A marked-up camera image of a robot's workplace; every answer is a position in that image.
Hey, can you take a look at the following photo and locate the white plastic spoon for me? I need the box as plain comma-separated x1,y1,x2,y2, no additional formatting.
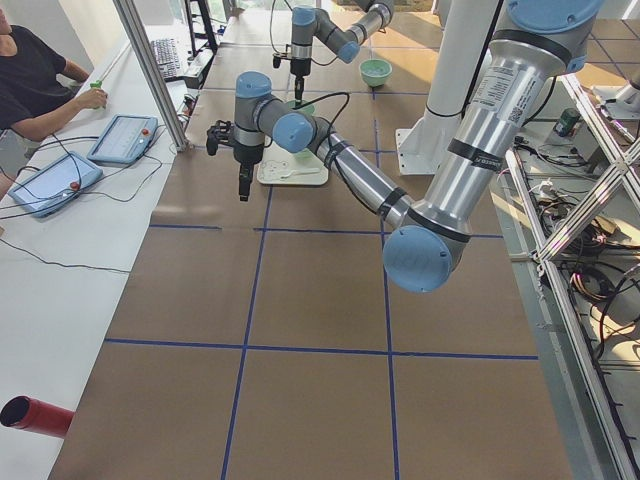
278,168,321,180

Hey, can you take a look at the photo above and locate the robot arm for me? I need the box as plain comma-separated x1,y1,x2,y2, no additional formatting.
231,1,601,293
285,0,395,106

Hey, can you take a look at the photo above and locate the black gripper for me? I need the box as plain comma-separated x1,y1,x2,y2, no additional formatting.
234,143,262,201
290,58,310,106

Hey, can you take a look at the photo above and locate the far blue teach pendant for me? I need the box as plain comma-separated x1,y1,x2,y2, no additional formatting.
87,114,158,165

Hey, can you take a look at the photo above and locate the cream bear tray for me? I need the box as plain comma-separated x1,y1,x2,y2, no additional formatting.
257,144,329,186

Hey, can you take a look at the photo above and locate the seated person black shirt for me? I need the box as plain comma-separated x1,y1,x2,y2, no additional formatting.
0,7,108,199

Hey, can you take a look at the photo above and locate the green bowl with ice cubes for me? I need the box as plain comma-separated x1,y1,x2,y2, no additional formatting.
359,59,393,88

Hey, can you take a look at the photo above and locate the black keyboard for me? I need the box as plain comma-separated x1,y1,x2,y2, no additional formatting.
150,38,182,82

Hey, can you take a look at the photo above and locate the blue teach pendant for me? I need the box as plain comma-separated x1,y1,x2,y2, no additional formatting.
8,151,103,218
87,114,158,165

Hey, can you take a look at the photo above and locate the near blue teach pendant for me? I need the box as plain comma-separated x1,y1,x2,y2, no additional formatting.
8,151,103,218

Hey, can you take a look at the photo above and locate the aluminium side frame rail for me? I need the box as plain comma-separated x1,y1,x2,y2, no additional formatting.
487,74,640,480

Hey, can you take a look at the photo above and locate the red cylinder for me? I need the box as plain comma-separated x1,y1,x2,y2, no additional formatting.
1,395,74,438

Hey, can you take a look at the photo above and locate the aluminium frame post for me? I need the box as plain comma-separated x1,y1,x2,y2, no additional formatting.
113,0,189,152

